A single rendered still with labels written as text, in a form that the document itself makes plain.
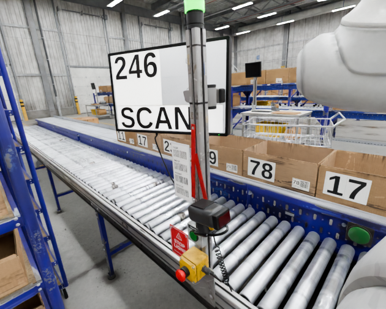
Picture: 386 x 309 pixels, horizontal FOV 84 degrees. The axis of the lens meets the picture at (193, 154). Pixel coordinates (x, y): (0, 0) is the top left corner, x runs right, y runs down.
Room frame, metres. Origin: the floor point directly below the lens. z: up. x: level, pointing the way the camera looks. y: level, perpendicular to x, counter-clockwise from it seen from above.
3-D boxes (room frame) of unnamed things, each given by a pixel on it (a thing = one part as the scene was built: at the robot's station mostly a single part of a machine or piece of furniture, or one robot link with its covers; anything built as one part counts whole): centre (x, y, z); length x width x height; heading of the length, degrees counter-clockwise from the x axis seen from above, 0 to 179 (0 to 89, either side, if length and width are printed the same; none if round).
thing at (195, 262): (0.56, 0.00, 0.84); 0.15 x 0.09 x 0.07; 44
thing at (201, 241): (0.60, 0.00, 0.95); 0.07 x 0.03 x 0.07; 44
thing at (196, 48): (0.62, -0.02, 1.11); 0.12 x 0.05 x 0.88; 44
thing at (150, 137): (1.99, 0.30, 0.96); 0.39 x 0.29 x 0.17; 44
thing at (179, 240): (0.66, 0.05, 0.85); 0.16 x 0.01 x 0.13; 44
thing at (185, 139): (1.71, 0.02, 0.96); 0.39 x 0.29 x 0.17; 44
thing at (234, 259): (0.80, -0.23, 0.72); 0.52 x 0.05 x 0.05; 134
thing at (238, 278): (0.76, -0.27, 0.72); 0.52 x 0.05 x 0.05; 134
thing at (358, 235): (0.72, -0.64, 0.81); 0.07 x 0.01 x 0.07; 44
